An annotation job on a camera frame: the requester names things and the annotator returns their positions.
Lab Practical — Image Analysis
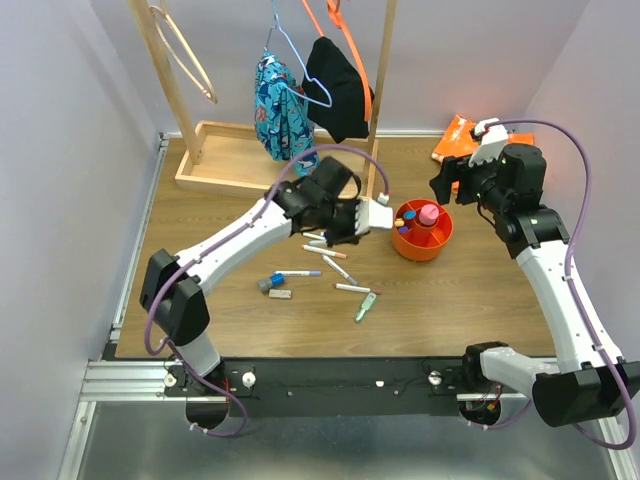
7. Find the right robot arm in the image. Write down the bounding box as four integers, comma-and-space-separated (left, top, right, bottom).
430, 143, 639, 427

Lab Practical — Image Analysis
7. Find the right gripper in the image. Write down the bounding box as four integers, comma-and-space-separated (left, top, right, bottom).
429, 146, 511, 214

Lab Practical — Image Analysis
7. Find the orange round divided organizer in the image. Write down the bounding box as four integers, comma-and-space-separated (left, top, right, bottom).
392, 199, 453, 262

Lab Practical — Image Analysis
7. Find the orange folded cloth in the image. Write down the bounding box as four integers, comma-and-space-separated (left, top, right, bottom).
432, 114, 535, 194

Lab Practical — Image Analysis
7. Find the wooden clothes hanger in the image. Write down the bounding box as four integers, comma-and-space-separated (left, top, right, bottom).
149, 5, 218, 106

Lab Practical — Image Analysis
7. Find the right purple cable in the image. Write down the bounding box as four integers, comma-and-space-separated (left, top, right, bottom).
467, 118, 639, 451

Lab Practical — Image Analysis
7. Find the glue tube pink cap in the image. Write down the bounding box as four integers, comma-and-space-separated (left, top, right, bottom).
417, 203, 440, 227

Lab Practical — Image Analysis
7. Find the green translucent correction pen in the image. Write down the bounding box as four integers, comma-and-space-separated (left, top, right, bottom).
354, 292, 377, 323

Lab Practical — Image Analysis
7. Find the white pen brown cap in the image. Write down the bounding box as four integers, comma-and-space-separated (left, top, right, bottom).
334, 283, 382, 295

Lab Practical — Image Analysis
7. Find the purple cable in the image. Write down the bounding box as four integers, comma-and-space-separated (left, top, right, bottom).
143, 144, 394, 439
467, 118, 639, 451

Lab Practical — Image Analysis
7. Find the blue shark-print garment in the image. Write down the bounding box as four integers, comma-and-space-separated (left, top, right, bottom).
254, 52, 315, 162

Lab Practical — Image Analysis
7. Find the black garment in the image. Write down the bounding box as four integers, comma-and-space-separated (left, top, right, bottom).
306, 37, 369, 143

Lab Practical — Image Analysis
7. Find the grey blue glue stick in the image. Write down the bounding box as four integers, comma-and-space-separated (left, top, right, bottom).
257, 273, 285, 293

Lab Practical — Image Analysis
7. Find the aluminium frame rail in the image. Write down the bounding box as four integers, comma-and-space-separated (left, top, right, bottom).
59, 357, 639, 479

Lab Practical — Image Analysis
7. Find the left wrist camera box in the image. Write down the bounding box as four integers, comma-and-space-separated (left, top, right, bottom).
354, 193, 395, 236

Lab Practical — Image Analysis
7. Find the orange plastic hanger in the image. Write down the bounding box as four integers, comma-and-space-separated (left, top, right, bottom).
302, 1, 375, 126

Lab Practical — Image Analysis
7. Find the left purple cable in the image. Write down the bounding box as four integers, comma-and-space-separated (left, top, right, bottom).
143, 144, 394, 439

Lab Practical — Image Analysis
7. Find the wooden clothes rack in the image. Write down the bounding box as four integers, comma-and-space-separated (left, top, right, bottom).
130, 1, 396, 199

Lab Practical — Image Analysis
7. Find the blue wire hanger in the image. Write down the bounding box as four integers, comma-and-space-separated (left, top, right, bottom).
264, 0, 333, 108

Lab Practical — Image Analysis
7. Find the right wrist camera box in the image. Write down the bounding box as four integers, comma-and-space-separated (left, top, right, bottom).
468, 118, 509, 168

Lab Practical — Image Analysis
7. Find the white pen lilac cap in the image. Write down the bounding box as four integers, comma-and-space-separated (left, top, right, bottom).
274, 270, 322, 277

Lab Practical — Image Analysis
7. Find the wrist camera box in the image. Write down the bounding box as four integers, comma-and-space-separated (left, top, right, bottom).
354, 193, 395, 236
468, 118, 509, 168

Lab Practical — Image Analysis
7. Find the white pen black cap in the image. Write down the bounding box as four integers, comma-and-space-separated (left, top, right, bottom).
302, 232, 325, 240

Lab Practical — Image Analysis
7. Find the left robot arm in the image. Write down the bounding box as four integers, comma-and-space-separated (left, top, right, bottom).
140, 156, 369, 395

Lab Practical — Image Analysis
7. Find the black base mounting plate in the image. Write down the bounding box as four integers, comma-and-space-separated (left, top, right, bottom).
164, 355, 521, 419

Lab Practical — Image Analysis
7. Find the white eraser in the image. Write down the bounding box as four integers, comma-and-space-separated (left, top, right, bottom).
268, 289, 292, 300

